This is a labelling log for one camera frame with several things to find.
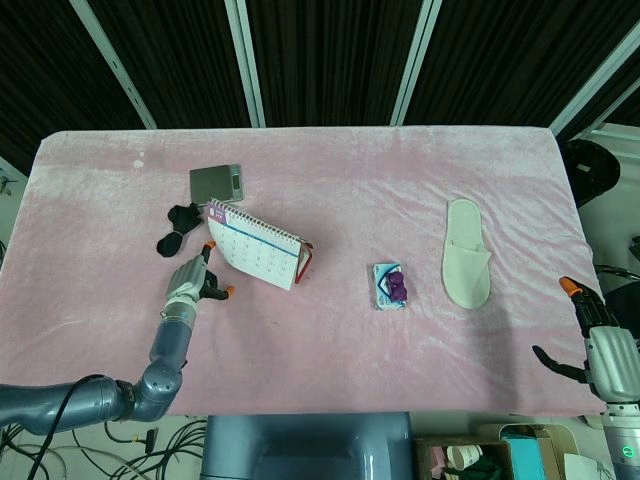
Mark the grey digital kitchen scale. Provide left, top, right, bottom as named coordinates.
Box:
left=189, top=165, right=246, bottom=204

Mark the white paper cup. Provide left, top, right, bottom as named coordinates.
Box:
left=446, top=444, right=484, bottom=472

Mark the black sock pair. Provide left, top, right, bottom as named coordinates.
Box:
left=155, top=203, right=207, bottom=259

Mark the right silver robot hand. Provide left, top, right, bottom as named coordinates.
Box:
left=532, top=276, right=640, bottom=403

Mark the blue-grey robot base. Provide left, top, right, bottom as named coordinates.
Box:
left=200, top=412, right=414, bottom=480

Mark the white hotel slipper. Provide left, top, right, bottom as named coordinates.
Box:
left=440, top=198, right=493, bottom=310

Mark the floor cable bundle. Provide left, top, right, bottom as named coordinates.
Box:
left=0, top=414, right=209, bottom=480

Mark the teal box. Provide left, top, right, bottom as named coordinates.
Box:
left=501, top=433, right=549, bottom=480

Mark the black round stool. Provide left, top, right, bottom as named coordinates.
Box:
left=562, top=139, right=622, bottom=205

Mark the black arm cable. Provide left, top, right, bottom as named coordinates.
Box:
left=23, top=374, right=108, bottom=480

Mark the spiral desk calendar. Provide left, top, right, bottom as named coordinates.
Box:
left=205, top=197, right=316, bottom=291

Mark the cardboard box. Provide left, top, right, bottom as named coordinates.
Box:
left=414, top=436, right=515, bottom=480

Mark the purple hair clip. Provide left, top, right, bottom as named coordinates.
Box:
left=385, top=271, right=410, bottom=303

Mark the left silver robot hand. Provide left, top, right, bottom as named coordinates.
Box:
left=164, top=240, right=236, bottom=315

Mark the blue tissue pack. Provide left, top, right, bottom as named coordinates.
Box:
left=370, top=261, right=409, bottom=312

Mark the pink plush table cloth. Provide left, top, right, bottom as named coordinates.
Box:
left=0, top=124, right=605, bottom=417

